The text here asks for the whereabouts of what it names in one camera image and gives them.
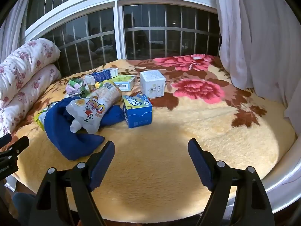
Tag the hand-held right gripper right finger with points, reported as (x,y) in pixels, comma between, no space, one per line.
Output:
(199,164)

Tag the white barred window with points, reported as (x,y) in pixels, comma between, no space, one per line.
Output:
(117,26)

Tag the blue drink carton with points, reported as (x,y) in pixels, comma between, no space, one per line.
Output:
(138,115)

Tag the blue towel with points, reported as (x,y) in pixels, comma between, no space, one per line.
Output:
(70,143)

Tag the folded floral quilt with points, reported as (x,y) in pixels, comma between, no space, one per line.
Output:
(25,75)

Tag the yellow-green snack packet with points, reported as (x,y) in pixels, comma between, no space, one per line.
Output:
(41,120)

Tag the white curtain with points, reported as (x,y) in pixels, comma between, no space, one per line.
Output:
(14,33)
(258,40)

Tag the yellow floral blanket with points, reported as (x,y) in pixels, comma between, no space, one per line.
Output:
(164,146)

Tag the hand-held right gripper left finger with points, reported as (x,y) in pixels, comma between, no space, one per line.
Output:
(103,163)

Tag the blue and white milk carton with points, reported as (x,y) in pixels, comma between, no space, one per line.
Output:
(101,75)

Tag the white spout pouch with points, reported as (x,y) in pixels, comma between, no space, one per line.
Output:
(94,108)

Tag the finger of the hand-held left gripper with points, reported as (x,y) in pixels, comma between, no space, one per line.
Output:
(5,139)
(16,146)

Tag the teal flat box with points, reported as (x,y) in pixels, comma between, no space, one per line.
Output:
(127,82)

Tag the white cube box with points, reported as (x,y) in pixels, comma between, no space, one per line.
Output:
(152,84)

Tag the crumpled green pink wrapper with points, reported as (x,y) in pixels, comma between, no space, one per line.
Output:
(76,87)

